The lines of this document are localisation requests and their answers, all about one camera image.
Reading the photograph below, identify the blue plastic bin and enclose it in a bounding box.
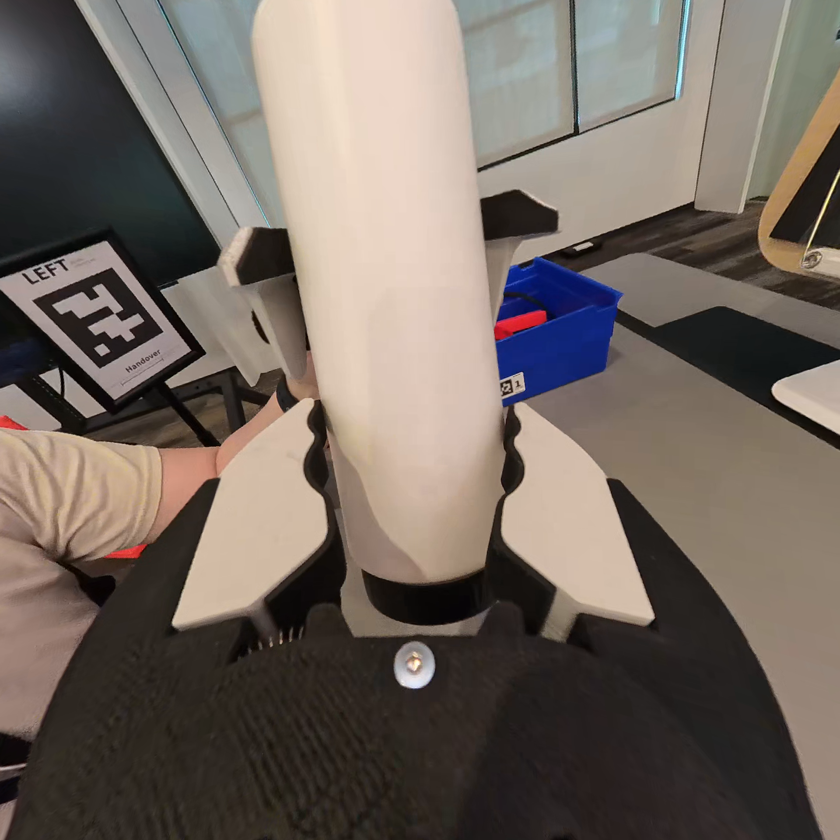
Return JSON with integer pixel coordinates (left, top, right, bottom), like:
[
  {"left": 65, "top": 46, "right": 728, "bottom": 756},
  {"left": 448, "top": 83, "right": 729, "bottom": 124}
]
[{"left": 493, "top": 257, "right": 624, "bottom": 408}]

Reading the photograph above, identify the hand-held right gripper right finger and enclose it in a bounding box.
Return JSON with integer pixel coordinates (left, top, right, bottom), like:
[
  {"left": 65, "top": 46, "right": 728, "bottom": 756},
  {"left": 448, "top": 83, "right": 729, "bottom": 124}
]
[{"left": 500, "top": 402, "right": 657, "bottom": 627}]

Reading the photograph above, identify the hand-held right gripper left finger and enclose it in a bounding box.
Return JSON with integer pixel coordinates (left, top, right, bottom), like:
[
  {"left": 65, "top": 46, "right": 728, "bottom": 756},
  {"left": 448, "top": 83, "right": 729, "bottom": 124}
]
[{"left": 171, "top": 397, "right": 330, "bottom": 634}]

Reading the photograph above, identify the person's beige shirt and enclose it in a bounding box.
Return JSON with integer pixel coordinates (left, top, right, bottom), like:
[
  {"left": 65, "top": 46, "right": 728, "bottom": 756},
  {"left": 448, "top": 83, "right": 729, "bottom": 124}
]
[{"left": 0, "top": 430, "right": 164, "bottom": 746}]

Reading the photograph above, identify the black desk mat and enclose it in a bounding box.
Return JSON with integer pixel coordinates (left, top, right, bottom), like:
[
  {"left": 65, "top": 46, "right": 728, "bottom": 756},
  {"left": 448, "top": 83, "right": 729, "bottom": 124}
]
[{"left": 617, "top": 305, "right": 840, "bottom": 454}]

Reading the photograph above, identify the black monitor screen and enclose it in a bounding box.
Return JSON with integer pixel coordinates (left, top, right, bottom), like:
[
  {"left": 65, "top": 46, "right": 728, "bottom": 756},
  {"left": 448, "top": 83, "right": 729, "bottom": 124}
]
[{"left": 0, "top": 0, "right": 223, "bottom": 290}]

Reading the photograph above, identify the black framed marker sign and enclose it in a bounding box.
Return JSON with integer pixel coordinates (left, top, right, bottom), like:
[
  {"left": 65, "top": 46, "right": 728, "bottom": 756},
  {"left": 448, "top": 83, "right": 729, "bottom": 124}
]
[{"left": 0, "top": 227, "right": 221, "bottom": 447}]

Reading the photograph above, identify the red object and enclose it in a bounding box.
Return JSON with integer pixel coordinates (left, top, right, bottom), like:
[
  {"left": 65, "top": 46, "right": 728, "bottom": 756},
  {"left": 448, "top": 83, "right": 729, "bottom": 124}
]
[{"left": 493, "top": 310, "right": 550, "bottom": 341}]

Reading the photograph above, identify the person's left forearm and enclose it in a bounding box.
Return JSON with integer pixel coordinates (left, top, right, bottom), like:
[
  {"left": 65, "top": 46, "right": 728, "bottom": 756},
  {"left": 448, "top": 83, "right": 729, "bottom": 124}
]
[{"left": 157, "top": 397, "right": 283, "bottom": 549}]

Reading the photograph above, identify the acrylic sign stand wooden board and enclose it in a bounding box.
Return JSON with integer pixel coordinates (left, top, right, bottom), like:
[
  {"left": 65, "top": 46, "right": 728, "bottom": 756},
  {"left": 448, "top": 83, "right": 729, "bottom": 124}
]
[{"left": 758, "top": 82, "right": 840, "bottom": 435}]

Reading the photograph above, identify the white plastic water bottle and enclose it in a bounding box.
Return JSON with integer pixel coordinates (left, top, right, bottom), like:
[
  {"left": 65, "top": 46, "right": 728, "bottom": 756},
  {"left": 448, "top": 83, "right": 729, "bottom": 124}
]
[{"left": 251, "top": 0, "right": 511, "bottom": 626}]

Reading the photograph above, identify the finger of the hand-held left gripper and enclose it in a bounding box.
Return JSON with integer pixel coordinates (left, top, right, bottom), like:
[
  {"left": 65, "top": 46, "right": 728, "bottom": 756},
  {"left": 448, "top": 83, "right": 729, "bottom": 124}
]
[
  {"left": 217, "top": 226, "right": 314, "bottom": 389},
  {"left": 481, "top": 190, "right": 560, "bottom": 329}
]

